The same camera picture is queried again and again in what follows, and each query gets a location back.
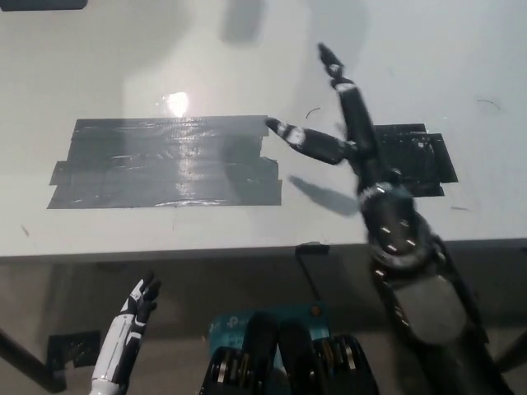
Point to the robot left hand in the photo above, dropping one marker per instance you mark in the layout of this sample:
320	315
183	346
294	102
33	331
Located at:
127	329

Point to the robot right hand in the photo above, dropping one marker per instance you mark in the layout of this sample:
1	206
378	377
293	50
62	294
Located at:
391	222

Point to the teal box on robot torso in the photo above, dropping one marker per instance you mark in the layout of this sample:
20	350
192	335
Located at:
230	327

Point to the black ribbed robot torso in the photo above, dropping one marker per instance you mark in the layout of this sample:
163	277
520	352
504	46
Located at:
288	358

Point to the black tape patch on floor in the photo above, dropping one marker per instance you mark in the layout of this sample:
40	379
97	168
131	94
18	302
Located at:
74	349

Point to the black tape square marker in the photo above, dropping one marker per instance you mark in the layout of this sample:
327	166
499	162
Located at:
416	160

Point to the black diagonal table leg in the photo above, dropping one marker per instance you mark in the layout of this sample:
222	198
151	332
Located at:
33	362

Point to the dark flat object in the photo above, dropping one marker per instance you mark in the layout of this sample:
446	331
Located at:
41	4

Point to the large grey duct tape patch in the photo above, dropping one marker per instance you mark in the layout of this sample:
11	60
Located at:
164	164

